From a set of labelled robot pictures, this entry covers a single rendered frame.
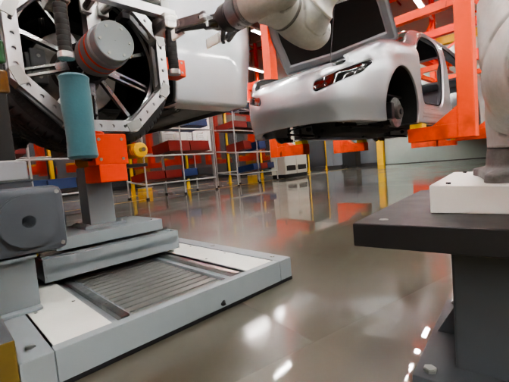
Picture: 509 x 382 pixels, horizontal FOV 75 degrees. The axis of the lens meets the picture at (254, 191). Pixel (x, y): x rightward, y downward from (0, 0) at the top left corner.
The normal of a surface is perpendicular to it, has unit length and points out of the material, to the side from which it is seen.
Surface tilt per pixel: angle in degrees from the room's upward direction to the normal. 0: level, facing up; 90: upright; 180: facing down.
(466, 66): 90
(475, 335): 90
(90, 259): 90
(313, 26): 137
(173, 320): 90
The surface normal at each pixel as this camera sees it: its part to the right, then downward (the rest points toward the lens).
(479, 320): -0.62, 0.11
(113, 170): 0.70, 0.00
